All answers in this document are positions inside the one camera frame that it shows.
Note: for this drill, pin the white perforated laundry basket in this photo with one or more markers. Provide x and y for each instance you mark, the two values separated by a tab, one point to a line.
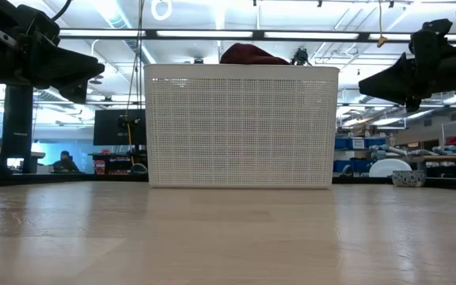
240	126

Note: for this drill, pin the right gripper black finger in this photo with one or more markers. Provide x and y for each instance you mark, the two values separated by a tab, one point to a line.
413	104
390	83

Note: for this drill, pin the maroon garment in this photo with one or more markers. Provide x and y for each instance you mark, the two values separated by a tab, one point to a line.
248	55

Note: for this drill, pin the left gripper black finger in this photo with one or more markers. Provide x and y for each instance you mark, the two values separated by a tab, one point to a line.
75	93
65	67

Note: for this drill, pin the black monitor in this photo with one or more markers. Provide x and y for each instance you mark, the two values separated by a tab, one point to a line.
113	126

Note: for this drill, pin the person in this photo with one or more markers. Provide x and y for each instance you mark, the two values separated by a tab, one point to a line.
65	163

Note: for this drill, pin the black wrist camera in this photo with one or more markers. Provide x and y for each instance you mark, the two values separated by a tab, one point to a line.
438	28
38	20

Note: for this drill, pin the black aluminium table frame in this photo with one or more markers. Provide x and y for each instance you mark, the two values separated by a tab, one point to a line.
73	179

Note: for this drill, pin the white round object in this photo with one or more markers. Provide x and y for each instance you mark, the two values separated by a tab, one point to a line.
388	167

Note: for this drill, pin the black overhead camera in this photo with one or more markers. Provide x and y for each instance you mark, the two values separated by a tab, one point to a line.
301	56

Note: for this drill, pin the black overhead frame beam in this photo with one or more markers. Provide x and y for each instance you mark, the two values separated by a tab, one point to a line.
257	35

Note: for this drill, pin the wooden workbench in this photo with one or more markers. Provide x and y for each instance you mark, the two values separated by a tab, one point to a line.
449	159

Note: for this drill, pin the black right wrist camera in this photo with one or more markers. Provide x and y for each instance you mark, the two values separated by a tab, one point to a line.
438	28

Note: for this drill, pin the yellow hanging connector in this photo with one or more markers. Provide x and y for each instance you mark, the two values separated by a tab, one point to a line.
381	39

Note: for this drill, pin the patterned ceramic bowl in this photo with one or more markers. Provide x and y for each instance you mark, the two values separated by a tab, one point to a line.
408	179

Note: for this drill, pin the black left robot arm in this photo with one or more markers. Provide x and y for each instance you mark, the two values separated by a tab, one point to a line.
16	130

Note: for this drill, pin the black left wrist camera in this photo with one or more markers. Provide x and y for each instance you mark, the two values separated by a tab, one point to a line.
38	20

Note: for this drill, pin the black shelf with red boxes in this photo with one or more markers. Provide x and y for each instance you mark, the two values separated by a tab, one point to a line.
111	162

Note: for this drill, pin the blue storage bin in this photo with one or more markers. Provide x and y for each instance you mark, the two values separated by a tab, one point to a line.
350	165
348	143

